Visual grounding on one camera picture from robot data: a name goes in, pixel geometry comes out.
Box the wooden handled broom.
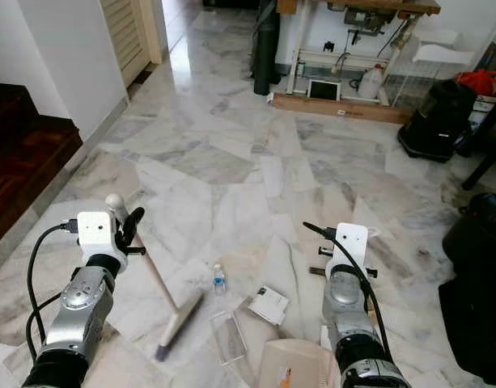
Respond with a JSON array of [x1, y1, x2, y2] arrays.
[[104, 192, 206, 362]]

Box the small clear water bottle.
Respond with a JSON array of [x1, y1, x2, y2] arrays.
[[212, 263, 227, 294]]

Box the white printed booklet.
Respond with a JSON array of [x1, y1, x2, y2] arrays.
[[248, 285, 291, 327]]

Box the large black bag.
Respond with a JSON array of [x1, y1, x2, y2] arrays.
[[437, 192, 496, 386]]

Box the dark wooden stairs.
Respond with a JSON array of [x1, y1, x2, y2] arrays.
[[0, 80, 85, 248]]

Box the clear plastic container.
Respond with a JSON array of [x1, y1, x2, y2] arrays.
[[208, 310, 249, 367]]

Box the black furniture leg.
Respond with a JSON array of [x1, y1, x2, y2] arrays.
[[461, 95, 496, 192]]

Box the black bulky appliance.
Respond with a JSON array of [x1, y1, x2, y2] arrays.
[[396, 78, 480, 163]]

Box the long flat cardboard box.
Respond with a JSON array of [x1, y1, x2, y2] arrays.
[[271, 91, 415, 125]]

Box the beige louvred door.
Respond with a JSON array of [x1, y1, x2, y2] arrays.
[[100, 0, 164, 86]]

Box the white framed tablet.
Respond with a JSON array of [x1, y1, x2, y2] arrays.
[[306, 78, 342, 103]]

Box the white plastic jug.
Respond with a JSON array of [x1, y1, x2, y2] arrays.
[[358, 62, 388, 100]]

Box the black rolled mat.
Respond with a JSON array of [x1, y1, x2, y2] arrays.
[[251, 0, 282, 97]]

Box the red bag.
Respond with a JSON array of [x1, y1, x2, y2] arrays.
[[456, 68, 496, 97]]

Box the white plastic tray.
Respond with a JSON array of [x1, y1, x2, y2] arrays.
[[411, 40, 476, 68]]

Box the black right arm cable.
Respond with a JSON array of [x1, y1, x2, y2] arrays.
[[302, 221, 392, 358]]

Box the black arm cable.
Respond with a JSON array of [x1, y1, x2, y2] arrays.
[[26, 219, 81, 362], [302, 221, 392, 358]]

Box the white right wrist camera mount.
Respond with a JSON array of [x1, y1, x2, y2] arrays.
[[333, 222, 370, 269]]

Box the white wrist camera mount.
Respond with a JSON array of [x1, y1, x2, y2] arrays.
[[77, 211, 120, 259], [333, 222, 370, 269]]

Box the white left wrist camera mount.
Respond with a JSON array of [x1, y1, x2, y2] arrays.
[[77, 211, 120, 259]]

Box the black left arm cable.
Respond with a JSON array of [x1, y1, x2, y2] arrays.
[[26, 219, 81, 362]]

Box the sewing table with white frame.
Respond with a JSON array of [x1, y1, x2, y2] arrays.
[[275, 0, 442, 105]]

